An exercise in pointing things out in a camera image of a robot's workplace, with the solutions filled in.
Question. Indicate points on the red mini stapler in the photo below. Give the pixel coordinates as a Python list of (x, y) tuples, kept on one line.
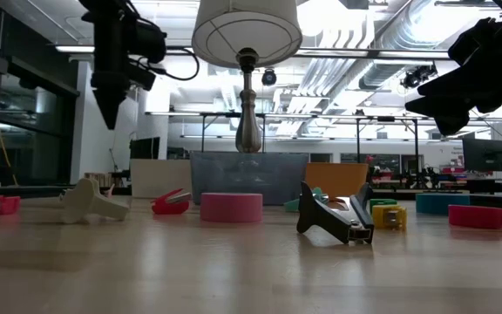
[(0, 206), (168, 207), (476, 217)]

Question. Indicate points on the black computer monitor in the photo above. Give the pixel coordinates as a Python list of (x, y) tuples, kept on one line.
[(485, 154), (144, 148)]

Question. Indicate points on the blue tape roll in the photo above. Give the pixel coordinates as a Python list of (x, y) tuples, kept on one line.
[(442, 203)]

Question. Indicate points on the pink staple remover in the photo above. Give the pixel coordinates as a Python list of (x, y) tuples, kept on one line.
[(110, 192)]

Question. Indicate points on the black metal frame table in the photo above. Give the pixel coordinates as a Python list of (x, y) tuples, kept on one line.
[(357, 139)]

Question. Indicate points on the silver lamp with white shade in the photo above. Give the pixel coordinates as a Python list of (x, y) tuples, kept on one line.
[(246, 26)]

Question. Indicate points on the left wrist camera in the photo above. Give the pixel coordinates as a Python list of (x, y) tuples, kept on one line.
[(148, 41)]

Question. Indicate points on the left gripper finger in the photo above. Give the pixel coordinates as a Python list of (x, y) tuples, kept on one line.
[(110, 100)]

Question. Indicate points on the black hanging camera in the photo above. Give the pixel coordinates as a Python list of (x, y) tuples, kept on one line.
[(418, 75), (269, 77)]

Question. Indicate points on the black cluttered desk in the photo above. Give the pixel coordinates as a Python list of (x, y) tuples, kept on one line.
[(486, 185)]

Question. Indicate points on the pink tape roll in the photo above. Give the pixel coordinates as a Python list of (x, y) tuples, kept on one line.
[(231, 208)]

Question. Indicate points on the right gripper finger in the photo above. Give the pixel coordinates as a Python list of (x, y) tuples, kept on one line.
[(451, 85), (447, 111)]

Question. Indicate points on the white staple remover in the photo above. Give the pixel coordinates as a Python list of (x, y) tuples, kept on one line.
[(87, 200)]

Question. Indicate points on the wooden book shelf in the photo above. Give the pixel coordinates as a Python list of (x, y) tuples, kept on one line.
[(103, 179)]

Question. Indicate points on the white plastic bin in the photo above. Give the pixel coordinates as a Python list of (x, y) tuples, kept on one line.
[(159, 179)]

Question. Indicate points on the black overhead frame bar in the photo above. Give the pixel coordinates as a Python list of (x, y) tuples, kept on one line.
[(342, 54)]

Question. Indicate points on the black staple remover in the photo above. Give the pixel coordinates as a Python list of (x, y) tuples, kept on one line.
[(320, 216)]

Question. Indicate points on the grey translucent plastic bin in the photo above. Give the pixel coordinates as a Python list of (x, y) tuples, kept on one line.
[(251, 179)]

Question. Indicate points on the silver air duct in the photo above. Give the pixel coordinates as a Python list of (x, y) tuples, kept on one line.
[(390, 65)]

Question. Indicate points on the orange plastic bin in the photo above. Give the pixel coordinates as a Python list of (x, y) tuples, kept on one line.
[(336, 179)]

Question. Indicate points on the yellow mini stapler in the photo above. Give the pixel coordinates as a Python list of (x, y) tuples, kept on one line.
[(388, 217)]

